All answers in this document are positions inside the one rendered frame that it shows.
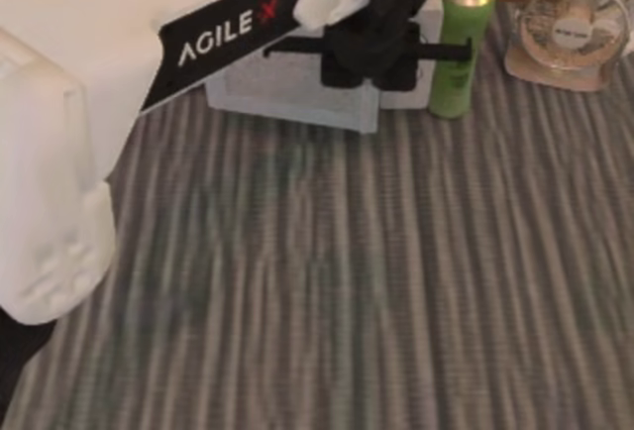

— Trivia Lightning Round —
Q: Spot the small beige desk fan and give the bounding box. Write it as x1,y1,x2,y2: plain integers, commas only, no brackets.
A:
503,0,631,93

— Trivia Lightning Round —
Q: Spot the green bottle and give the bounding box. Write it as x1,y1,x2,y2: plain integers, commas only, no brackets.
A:
427,0,497,120

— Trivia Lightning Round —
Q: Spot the grey striped table mat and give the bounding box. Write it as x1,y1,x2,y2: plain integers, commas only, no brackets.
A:
0,1,634,430

